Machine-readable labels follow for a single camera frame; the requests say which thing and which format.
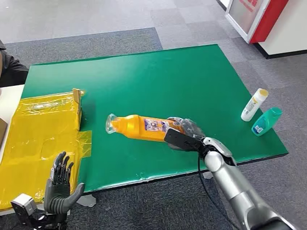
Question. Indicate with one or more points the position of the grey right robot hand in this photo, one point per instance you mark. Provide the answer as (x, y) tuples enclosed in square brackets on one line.
[(185, 139)]

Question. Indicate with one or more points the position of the orange juice bottle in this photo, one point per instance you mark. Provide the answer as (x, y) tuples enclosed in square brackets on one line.
[(139, 127)]

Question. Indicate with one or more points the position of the teal plastic bottle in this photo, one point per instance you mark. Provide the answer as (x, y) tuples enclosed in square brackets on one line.
[(266, 121)]

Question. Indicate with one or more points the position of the white bottle with yellow cap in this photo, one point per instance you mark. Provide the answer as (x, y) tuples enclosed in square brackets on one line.
[(254, 104)]

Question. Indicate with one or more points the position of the yellow taped cardboard box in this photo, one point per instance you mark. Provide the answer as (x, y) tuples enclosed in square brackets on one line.
[(41, 143)]

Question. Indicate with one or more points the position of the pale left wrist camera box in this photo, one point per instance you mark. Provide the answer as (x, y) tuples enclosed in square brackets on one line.
[(23, 208)]

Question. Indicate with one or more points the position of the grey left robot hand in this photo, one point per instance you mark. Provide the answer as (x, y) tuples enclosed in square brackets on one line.
[(58, 190)]

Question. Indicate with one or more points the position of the brown cardboard piece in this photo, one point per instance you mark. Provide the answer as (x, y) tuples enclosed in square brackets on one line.
[(2, 130)]

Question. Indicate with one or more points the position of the red and white cabinet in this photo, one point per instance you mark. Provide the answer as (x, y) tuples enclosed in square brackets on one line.
[(266, 22)]

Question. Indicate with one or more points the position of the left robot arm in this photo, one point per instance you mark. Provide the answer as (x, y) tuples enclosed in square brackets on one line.
[(49, 221)]

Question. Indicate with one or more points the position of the person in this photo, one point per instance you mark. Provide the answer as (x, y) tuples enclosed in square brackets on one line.
[(10, 68)]

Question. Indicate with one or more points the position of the green table mat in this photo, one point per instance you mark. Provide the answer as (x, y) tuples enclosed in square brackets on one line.
[(153, 108)]

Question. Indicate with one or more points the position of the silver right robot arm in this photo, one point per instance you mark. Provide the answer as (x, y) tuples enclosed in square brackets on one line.
[(236, 184)]

